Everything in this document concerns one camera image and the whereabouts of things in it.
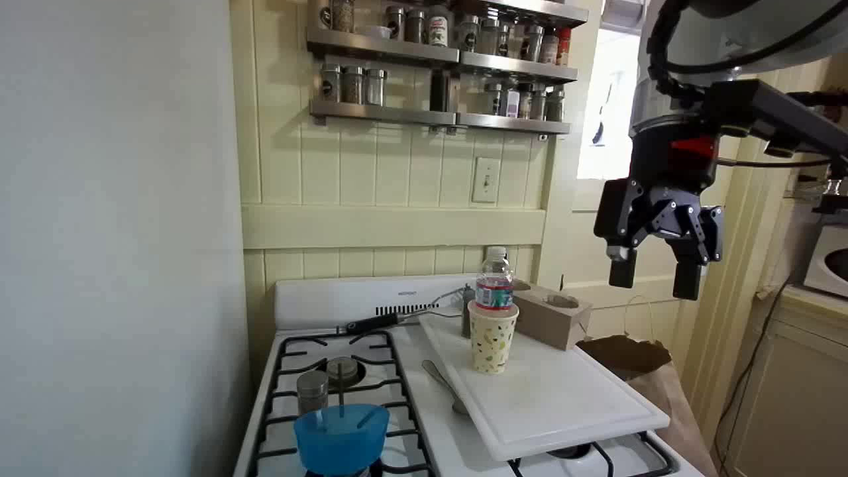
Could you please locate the white microwave oven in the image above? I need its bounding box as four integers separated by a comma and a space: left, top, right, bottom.
800, 223, 848, 302

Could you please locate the cream door with window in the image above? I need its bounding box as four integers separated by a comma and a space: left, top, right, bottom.
537, 0, 772, 391

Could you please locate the ceramic mug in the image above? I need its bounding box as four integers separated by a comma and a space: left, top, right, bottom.
317, 0, 357, 35

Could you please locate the thin black power cord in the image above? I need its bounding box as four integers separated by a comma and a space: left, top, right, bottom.
712, 273, 794, 444

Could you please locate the cream kitchen cabinet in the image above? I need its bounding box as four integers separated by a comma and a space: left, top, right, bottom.
718, 285, 848, 477

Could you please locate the black stove grate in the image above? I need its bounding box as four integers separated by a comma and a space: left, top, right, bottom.
247, 328, 441, 477
507, 430, 683, 477

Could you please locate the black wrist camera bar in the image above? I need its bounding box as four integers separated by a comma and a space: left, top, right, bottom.
706, 76, 848, 167

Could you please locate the blue plastic bowl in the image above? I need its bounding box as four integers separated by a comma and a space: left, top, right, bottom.
292, 403, 392, 477

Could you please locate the brown paper bag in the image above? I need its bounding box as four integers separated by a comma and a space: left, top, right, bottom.
577, 330, 718, 477

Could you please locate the white light switch plate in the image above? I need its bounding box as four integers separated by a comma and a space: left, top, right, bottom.
471, 155, 503, 206

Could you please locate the clear plastic water bottle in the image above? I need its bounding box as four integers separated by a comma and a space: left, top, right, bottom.
475, 245, 516, 313

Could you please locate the steel spice rack shelf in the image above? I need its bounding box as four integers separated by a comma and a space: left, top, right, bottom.
308, 92, 572, 138
305, 24, 580, 85
487, 0, 592, 26

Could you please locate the grey metal utensil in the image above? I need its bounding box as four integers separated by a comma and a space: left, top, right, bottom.
421, 355, 471, 419

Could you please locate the white cutting board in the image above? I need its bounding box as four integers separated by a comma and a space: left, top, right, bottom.
418, 313, 674, 464

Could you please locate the grey window blind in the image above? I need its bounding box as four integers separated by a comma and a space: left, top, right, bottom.
602, 0, 653, 35

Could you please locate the white gas stove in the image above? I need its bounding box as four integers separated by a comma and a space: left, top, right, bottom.
234, 273, 710, 477

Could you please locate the small grey cup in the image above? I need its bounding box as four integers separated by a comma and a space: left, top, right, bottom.
294, 367, 331, 419

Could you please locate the white label spice jar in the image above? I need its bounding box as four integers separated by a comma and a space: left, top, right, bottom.
426, 3, 454, 48

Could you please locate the polka dot paper cup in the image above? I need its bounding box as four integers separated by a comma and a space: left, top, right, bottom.
467, 300, 521, 375

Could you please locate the red spice jar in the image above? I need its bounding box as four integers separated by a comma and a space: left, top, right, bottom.
543, 24, 565, 65

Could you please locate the wooden knife block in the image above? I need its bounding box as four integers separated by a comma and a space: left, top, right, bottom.
512, 279, 594, 353

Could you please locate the black gripper red band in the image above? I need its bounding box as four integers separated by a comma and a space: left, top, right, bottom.
592, 130, 727, 302

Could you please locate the black kitchen appliance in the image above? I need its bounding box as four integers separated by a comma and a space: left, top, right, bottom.
793, 167, 848, 220

